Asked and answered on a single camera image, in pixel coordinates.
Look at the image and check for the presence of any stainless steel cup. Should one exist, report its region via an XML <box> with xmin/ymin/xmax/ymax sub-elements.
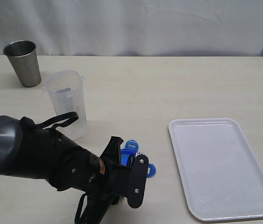
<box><xmin>3</xmin><ymin>40</ymin><xmax>42</xmax><ymax>88</ymax></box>

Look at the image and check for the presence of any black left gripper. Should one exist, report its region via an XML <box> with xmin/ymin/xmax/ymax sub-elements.
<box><xmin>82</xmin><ymin>136</ymin><xmax>135</xmax><ymax>224</ymax></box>

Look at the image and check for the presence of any clear plastic container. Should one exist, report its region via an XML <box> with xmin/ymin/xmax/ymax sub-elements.
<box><xmin>44</xmin><ymin>70</ymin><xmax>88</xmax><ymax>140</ymax></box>

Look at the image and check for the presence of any white plastic tray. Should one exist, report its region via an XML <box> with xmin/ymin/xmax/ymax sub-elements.
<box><xmin>168</xmin><ymin>118</ymin><xmax>263</xmax><ymax>222</ymax></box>

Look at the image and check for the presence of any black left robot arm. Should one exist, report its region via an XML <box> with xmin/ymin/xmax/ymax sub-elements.
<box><xmin>0</xmin><ymin>112</ymin><xmax>148</xmax><ymax>224</ymax></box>

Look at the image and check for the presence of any blue four-tab container lid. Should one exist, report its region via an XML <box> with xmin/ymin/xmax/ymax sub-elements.
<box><xmin>121</xmin><ymin>140</ymin><xmax>157</xmax><ymax>178</ymax></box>

